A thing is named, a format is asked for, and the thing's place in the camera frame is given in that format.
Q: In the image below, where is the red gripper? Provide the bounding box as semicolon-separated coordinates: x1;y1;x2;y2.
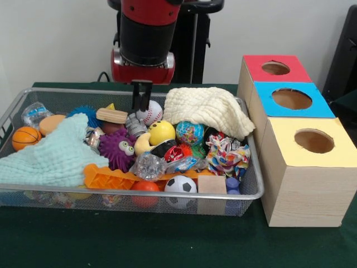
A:
110;47;176;112

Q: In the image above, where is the yellow plush toy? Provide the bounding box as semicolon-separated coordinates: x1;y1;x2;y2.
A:
133;131;157;156

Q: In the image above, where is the cream muslin cloth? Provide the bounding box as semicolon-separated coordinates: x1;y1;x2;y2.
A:
162;87;256;140

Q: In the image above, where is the mint muslin cloth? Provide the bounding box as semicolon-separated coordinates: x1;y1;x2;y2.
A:
0;113;109;188

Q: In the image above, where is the shallow mesh bin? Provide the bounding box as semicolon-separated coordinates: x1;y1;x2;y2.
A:
0;87;265;217

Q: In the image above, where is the wooden box with three holes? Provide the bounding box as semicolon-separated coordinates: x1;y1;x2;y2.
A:
237;54;357;227

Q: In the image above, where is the white baseball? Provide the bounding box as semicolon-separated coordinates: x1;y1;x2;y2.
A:
136;99;164;126

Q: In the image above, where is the silver robot toy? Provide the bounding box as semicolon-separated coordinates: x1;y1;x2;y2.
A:
124;113;148;139

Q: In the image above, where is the yellow ball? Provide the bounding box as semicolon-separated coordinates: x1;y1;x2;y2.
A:
148;119;177;146

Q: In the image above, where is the purple spiky monster toy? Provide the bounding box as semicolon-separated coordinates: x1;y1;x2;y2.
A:
98;127;137;173

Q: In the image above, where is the blue globe ball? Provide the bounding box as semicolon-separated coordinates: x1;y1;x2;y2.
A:
175;121;205;146

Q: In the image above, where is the orange plastic toy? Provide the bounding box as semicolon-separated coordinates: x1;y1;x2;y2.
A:
83;163;140;190

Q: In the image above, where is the small orange basketball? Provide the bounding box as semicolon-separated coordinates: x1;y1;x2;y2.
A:
11;126;42;152

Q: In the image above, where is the dark green table cloth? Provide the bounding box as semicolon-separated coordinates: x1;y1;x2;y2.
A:
329;89;357;121
0;82;357;268

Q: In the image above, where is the black upright stand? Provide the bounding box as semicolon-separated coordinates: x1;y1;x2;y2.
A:
322;4;357;104

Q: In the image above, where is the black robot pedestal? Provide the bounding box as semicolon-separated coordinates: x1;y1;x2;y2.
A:
107;0;225;84

